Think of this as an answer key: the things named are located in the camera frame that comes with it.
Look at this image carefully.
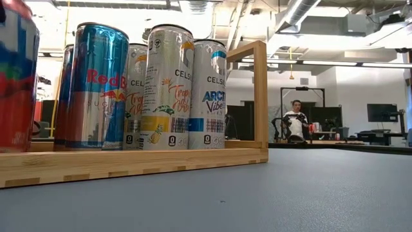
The Celsius Tropical Vibe can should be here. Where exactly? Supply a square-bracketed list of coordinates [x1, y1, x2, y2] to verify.
[123, 43, 149, 151]

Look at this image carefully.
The Red Bull can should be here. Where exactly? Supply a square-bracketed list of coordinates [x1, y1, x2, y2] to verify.
[65, 22, 130, 151]
[53, 44, 75, 151]

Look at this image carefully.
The red Fanta can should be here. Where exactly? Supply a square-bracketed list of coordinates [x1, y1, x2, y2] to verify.
[0, 0, 41, 153]

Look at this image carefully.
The bamboo slatted shelf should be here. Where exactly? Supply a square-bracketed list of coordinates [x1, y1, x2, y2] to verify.
[0, 40, 270, 189]

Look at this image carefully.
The person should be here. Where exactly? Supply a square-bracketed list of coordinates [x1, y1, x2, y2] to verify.
[282, 99, 310, 143]

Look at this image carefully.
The black computer monitor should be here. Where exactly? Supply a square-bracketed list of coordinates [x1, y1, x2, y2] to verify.
[366, 102, 399, 123]
[309, 106, 343, 132]

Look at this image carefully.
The ceiling light strip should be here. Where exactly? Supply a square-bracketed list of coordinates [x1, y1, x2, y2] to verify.
[362, 61, 412, 69]
[302, 59, 359, 67]

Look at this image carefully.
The red fabric panel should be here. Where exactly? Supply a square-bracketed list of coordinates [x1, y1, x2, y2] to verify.
[33, 100, 43, 122]

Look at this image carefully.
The black desk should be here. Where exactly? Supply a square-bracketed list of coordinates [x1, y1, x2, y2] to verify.
[353, 128, 409, 146]

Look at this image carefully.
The black gantry frame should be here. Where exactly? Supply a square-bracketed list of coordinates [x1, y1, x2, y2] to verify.
[279, 86, 326, 142]

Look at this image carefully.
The silver ceiling duct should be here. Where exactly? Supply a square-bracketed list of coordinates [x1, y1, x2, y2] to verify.
[263, 0, 323, 57]

